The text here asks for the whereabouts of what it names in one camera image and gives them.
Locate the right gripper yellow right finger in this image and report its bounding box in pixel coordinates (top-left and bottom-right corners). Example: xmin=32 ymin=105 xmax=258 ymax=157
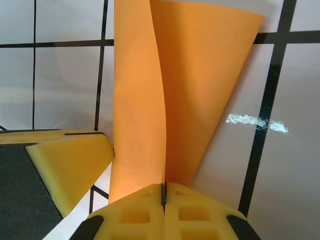
xmin=164 ymin=181 xmax=262 ymax=240

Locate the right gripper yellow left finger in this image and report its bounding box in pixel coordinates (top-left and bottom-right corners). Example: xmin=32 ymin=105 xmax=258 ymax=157
xmin=71 ymin=182 xmax=166 ymax=240

